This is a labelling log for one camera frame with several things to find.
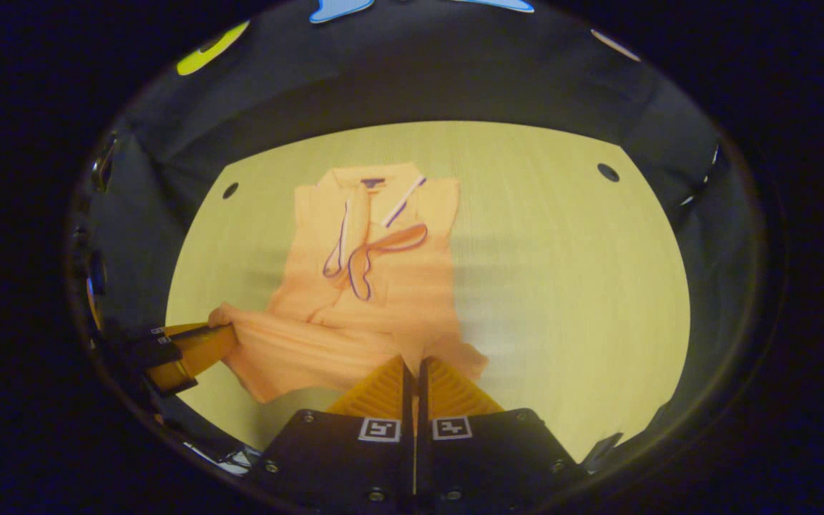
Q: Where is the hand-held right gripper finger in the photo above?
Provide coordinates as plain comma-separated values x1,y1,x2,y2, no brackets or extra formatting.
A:
247,355,416,503
416,356,591,504

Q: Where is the orange T-shirt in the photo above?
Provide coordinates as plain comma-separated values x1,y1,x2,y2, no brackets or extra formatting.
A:
208,162,490,405

